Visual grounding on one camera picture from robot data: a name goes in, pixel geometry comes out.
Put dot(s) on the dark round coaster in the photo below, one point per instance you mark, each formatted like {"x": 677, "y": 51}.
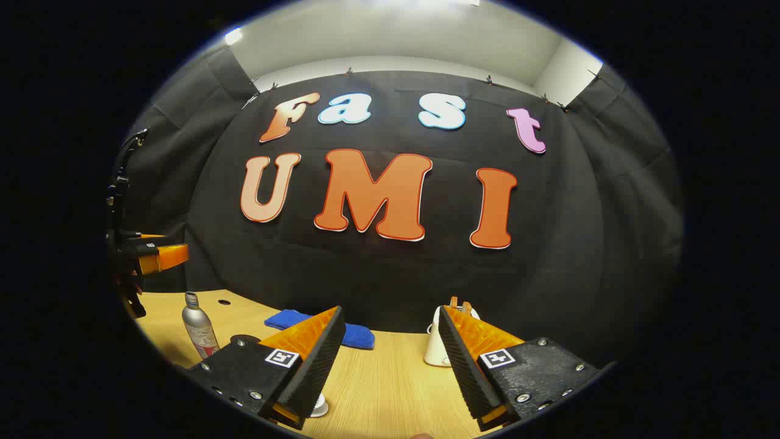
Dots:
{"x": 244, "y": 338}

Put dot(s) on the silver water bottle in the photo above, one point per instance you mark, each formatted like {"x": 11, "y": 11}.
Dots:
{"x": 200, "y": 326}

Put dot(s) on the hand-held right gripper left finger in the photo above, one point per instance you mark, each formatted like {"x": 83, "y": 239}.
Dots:
{"x": 317, "y": 366}

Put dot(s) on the black backdrop cloth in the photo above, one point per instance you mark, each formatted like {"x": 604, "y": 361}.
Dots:
{"x": 396, "y": 274}

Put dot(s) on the white toaster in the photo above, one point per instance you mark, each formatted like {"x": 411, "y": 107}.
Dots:
{"x": 436, "y": 347}

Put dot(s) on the blue cloth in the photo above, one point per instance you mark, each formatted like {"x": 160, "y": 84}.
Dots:
{"x": 359, "y": 336}

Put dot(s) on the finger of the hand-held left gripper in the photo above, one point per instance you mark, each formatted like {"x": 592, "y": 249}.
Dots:
{"x": 164, "y": 257}
{"x": 149, "y": 236}

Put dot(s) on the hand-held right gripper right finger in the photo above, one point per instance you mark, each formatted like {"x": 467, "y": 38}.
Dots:
{"x": 466, "y": 372}

